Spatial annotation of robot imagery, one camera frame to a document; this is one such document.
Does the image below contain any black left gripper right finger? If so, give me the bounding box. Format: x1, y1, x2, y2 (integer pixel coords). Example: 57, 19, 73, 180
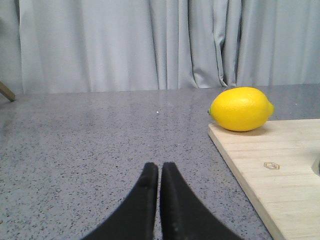
159, 162, 241, 240

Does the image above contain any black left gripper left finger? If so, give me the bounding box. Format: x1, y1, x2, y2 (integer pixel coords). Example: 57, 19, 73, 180
84, 162, 159, 240

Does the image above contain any wooden cutting board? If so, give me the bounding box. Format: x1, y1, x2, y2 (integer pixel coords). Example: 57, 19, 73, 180
208, 119, 320, 240

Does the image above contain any yellow lemon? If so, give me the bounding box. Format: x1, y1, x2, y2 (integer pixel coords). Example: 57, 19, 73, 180
208, 87, 275, 132

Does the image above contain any wooden stick object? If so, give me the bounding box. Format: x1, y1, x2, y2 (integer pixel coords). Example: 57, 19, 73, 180
0, 81, 16, 102

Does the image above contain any grey curtain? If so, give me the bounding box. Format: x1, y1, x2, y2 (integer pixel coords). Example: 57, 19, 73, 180
0, 0, 320, 94

